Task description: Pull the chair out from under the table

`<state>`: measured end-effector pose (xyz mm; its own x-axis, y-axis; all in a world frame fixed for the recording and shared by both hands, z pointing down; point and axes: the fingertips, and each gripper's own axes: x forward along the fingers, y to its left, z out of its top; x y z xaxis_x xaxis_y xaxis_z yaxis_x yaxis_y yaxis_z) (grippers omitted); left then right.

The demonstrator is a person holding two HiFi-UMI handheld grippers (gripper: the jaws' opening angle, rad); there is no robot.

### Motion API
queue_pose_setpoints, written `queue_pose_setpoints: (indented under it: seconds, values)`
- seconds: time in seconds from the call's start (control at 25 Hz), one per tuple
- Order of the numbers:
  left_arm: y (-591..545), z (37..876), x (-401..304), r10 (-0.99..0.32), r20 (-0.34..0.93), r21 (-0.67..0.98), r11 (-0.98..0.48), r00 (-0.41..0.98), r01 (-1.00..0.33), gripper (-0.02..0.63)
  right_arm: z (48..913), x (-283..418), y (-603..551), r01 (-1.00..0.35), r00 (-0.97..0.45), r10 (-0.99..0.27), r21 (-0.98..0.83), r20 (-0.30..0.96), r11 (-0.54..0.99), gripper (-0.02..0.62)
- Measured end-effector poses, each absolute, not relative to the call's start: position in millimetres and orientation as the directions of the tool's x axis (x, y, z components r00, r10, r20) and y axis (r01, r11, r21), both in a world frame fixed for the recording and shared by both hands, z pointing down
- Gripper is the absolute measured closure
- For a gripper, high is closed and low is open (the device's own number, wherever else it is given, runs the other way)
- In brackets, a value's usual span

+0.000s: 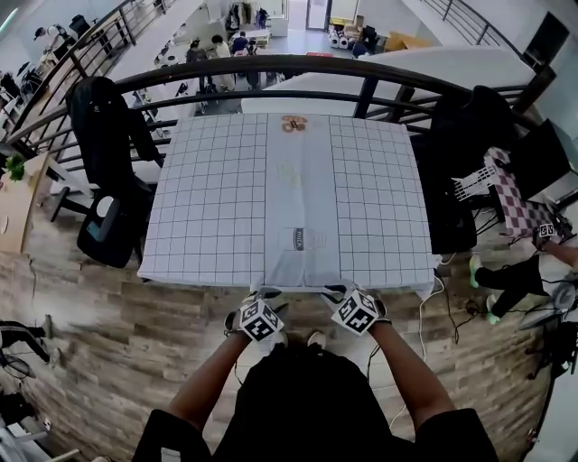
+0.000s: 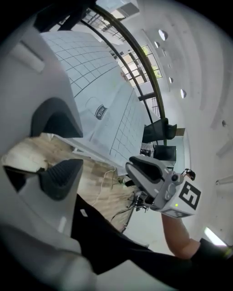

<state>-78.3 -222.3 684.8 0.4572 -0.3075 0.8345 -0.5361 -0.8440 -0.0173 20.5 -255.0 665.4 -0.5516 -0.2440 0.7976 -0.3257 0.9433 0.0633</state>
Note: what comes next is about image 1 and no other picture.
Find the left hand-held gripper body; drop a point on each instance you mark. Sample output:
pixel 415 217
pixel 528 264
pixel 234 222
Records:
pixel 261 320

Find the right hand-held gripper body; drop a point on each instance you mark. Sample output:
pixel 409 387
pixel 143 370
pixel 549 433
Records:
pixel 357 313

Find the person's left forearm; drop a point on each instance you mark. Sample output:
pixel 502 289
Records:
pixel 203 388

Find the person's right forearm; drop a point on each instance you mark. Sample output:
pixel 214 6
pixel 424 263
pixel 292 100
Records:
pixel 415 383

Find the table with grid tablecloth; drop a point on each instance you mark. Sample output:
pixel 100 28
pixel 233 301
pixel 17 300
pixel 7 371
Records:
pixel 207 203

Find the black mesh office chair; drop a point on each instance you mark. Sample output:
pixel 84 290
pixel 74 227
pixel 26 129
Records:
pixel 456 180

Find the person's white shoe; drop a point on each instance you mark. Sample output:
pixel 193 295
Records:
pixel 317 339

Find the person in dark shirt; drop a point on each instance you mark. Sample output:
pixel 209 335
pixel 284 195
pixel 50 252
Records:
pixel 307 406

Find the black metal railing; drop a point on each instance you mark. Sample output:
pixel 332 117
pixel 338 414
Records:
pixel 366 97

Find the purple checkered cloth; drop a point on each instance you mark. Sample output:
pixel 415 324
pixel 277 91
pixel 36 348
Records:
pixel 519 203

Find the black jacket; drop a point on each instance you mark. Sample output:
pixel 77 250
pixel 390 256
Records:
pixel 108 131

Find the black monitor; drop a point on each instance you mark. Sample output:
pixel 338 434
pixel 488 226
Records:
pixel 539 158

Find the light wooden desk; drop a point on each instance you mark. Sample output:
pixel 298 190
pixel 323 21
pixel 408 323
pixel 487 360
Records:
pixel 18 212

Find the green potted plant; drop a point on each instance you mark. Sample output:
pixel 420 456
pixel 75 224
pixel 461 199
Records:
pixel 15 167

